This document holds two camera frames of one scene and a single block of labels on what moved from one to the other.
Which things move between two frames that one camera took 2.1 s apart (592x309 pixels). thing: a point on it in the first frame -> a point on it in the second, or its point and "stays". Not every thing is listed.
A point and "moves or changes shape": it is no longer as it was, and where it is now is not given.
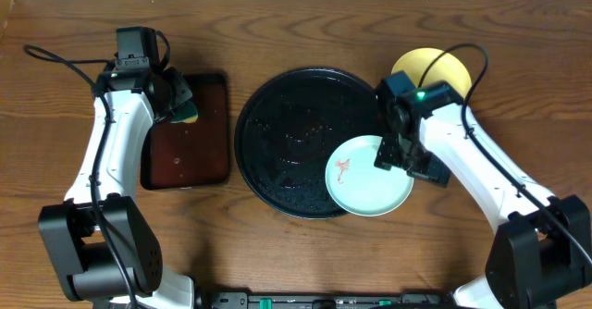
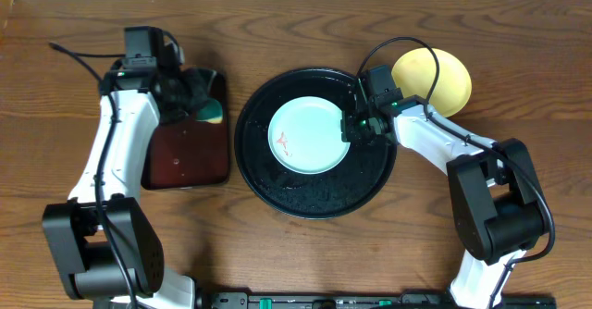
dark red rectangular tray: [188, 155] stays
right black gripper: [436, 172] -> [349, 133]
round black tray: [289, 129] stays
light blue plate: [360, 186] -> [305, 135]
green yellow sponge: [187, 113] moves or changes shape
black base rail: [326, 299] stays
